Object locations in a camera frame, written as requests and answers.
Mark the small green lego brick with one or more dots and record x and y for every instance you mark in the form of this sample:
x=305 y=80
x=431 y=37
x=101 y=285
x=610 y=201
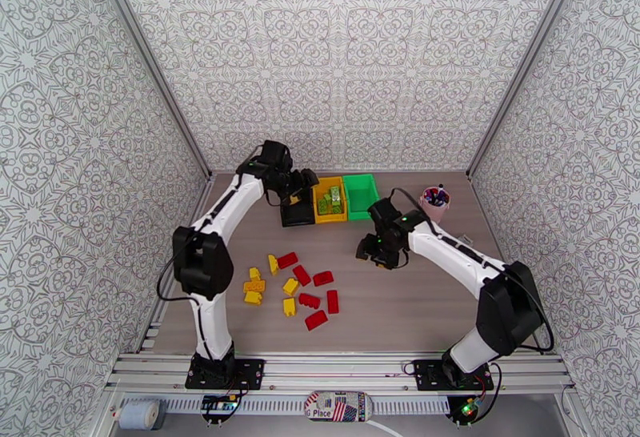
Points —
x=327 y=198

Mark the long green lego brick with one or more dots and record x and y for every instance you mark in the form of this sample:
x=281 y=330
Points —
x=324 y=207
x=335 y=193

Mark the red lego brick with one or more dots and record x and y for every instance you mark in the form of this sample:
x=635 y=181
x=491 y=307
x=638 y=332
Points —
x=309 y=300
x=332 y=301
x=301 y=275
x=287 y=260
x=323 y=278
x=316 y=320

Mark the yellow sloped lego brick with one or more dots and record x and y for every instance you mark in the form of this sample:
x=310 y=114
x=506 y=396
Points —
x=273 y=264

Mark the small yellow lego brick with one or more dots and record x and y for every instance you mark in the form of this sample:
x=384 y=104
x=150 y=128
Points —
x=255 y=273

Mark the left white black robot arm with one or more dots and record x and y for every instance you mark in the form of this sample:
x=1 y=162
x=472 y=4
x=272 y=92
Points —
x=202 y=260

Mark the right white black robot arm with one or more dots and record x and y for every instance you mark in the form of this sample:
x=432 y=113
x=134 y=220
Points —
x=505 y=310

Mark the black plastic bin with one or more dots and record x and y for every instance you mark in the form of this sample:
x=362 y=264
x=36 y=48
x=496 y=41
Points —
x=297 y=215

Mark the yellow plastic bin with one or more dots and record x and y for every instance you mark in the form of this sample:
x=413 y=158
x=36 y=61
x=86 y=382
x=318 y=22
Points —
x=330 y=219

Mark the pink cup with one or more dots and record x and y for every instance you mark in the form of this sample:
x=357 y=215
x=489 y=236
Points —
x=432 y=213

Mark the green plastic bin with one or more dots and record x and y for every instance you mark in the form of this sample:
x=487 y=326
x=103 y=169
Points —
x=360 y=198

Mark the small grey box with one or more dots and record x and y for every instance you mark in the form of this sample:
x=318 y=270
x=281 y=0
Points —
x=465 y=239

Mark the long yellow lego brick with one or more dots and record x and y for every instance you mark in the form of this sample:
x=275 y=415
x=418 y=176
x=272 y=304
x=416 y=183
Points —
x=254 y=286

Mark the flag print fabric pouch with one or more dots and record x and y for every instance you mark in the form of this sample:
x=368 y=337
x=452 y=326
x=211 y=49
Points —
x=337 y=406

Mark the right circuit board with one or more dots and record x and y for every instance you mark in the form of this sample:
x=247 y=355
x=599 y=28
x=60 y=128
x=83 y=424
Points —
x=470 y=408

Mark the circuit board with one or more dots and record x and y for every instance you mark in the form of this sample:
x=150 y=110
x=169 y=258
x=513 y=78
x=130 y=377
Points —
x=218 y=404
x=470 y=408

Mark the left circuit board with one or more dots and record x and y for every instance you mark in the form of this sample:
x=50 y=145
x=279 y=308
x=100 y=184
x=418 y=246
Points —
x=218 y=404

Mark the white tape roll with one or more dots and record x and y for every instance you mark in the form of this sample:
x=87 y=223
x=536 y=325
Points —
x=137 y=414

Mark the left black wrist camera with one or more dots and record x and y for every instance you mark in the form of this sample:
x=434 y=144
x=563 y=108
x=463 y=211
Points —
x=275 y=153

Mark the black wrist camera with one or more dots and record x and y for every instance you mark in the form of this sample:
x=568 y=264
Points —
x=275 y=153
x=383 y=211

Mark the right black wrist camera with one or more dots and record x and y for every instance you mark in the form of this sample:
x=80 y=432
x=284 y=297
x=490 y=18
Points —
x=383 y=211

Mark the left aluminium side rail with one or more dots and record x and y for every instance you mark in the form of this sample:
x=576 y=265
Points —
x=196 y=205

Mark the aluminium side rail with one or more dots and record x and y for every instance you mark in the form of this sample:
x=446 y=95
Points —
x=196 y=205
x=481 y=205

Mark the right aluminium side rail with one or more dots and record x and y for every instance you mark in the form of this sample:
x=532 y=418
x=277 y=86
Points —
x=481 y=205

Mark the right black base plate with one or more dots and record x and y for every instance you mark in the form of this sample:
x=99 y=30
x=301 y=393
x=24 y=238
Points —
x=427 y=375

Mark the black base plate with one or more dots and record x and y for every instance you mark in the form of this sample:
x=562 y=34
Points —
x=250 y=373
x=427 y=375

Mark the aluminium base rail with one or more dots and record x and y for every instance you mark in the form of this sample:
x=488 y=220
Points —
x=340 y=373

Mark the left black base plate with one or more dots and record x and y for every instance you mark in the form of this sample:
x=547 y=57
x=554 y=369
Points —
x=250 y=373

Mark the left aluminium corner post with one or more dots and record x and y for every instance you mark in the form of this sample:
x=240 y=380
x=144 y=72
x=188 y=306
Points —
x=151 y=60

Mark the aluminium corner post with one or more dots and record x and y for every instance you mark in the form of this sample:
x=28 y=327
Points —
x=525 y=61
x=151 y=60

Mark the right aluminium corner post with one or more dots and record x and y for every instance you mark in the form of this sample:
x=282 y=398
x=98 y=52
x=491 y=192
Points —
x=525 y=61

